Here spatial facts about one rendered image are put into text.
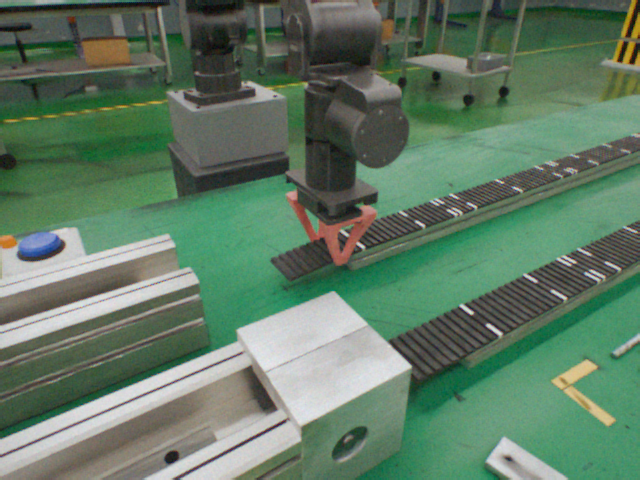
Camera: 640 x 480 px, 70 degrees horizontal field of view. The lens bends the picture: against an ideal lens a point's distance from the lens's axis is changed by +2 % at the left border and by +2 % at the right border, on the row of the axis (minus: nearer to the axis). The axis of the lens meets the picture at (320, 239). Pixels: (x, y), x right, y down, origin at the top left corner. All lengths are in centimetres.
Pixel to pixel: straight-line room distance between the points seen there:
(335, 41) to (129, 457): 37
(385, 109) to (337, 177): 11
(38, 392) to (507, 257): 54
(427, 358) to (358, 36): 30
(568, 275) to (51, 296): 53
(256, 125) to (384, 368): 66
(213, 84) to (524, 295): 65
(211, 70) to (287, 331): 64
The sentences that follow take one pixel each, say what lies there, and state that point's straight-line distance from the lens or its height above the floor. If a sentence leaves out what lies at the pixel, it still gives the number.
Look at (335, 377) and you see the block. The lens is 32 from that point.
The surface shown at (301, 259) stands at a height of 81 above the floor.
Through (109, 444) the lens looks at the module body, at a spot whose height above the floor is 85.
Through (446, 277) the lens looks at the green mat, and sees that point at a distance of 59.
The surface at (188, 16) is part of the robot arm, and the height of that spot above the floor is 103.
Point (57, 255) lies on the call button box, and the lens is 57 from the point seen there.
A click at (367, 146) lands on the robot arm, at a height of 98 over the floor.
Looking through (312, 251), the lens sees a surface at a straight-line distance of 56.
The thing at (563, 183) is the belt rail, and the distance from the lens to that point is 88.
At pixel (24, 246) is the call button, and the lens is 58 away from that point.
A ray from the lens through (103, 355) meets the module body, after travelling 47.
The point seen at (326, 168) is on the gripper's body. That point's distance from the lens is 48.
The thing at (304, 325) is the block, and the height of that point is 87.
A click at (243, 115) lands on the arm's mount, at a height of 87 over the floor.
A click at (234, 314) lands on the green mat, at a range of 52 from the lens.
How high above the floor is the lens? 112
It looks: 32 degrees down
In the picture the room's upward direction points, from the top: straight up
